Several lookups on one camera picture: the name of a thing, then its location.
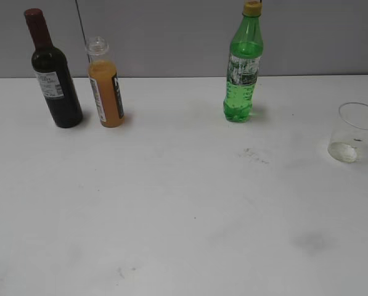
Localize orange juice bottle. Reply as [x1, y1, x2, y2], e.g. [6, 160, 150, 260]
[86, 36, 125, 128]

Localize transparent plastic cup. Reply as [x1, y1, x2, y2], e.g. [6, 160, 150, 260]
[327, 102, 368, 163]

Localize green soda bottle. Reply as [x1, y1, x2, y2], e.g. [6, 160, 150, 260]
[223, 1, 263, 123]

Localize dark red wine bottle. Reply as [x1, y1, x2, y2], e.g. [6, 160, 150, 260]
[24, 8, 83, 128]

